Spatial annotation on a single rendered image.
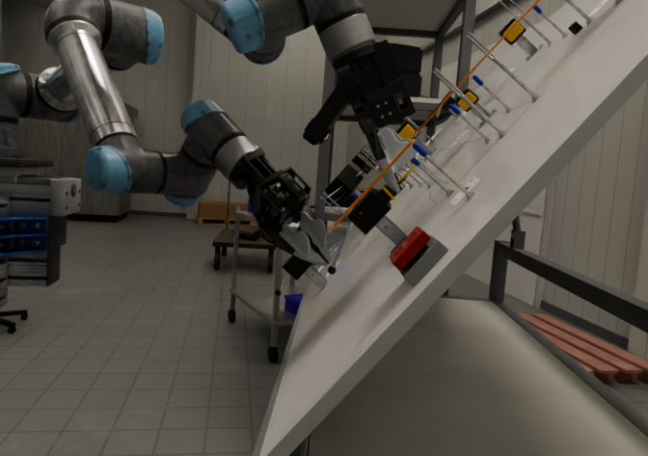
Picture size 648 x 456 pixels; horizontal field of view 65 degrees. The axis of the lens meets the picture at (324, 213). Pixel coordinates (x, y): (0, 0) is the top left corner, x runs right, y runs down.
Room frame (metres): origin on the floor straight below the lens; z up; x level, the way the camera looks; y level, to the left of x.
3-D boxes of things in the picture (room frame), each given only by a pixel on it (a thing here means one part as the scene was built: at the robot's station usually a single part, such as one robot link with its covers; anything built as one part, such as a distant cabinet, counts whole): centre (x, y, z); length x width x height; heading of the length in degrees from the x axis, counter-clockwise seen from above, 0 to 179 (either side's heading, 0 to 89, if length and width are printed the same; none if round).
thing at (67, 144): (9.21, 4.45, 1.04); 1.62 x 1.25 x 2.09; 100
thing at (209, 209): (9.89, 1.93, 0.20); 1.14 x 0.82 x 0.40; 100
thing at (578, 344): (3.55, -1.67, 0.06); 1.22 x 0.86 x 0.11; 10
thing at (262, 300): (3.43, 0.21, 0.49); 1.04 x 0.61 x 0.98; 23
